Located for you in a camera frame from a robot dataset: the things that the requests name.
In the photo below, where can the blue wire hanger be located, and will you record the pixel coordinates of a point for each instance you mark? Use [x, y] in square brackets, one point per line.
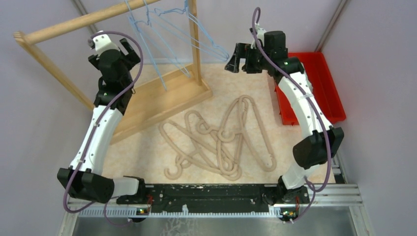
[162, 51]
[143, 37]
[155, 20]
[200, 38]

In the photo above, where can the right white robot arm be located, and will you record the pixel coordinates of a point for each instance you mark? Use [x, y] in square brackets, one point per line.
[320, 139]

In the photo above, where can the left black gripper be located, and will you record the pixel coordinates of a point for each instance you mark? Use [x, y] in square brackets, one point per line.
[130, 57]

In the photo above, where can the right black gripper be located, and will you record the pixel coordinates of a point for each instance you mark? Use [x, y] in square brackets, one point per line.
[243, 51]

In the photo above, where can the red plastic bin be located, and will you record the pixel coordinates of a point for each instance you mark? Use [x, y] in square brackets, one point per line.
[324, 90]

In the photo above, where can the wooden clothes rack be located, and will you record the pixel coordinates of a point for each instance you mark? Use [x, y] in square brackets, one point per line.
[150, 104]

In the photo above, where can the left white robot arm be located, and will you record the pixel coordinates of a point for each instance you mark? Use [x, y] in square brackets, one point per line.
[83, 178]

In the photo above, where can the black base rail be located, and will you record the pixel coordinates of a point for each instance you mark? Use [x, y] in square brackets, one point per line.
[214, 198]

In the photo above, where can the white cable duct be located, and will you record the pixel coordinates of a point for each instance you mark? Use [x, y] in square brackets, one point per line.
[134, 212]

